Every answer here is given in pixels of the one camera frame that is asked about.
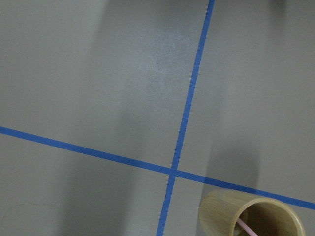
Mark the brown paper table cover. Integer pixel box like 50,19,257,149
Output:
0,0,315,236

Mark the pink chopstick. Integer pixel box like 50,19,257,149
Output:
237,218,257,236

